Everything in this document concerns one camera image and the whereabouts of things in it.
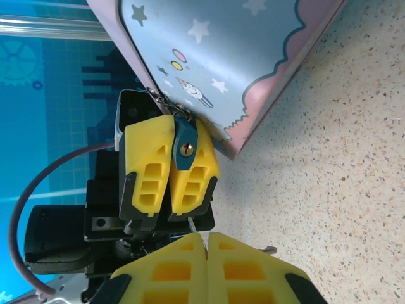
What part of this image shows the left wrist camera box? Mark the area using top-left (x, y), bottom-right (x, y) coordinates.
top-left (113, 89), bottom-right (163, 150)

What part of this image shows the silver hasp latch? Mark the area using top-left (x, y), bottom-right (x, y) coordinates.
top-left (146, 87), bottom-right (178, 111)

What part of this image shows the blue padlock with silver shackle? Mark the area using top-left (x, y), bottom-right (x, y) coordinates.
top-left (164, 103), bottom-right (199, 171)

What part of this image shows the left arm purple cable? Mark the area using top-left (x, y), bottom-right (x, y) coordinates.
top-left (8, 142), bottom-right (118, 298)

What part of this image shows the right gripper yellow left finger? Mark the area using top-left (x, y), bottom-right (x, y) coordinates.
top-left (91, 232), bottom-right (208, 304)

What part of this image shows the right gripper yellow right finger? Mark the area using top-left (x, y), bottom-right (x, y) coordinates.
top-left (207, 232), bottom-right (328, 304)

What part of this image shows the blue pink cartoon tin box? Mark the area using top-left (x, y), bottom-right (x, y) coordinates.
top-left (85, 0), bottom-right (349, 161)

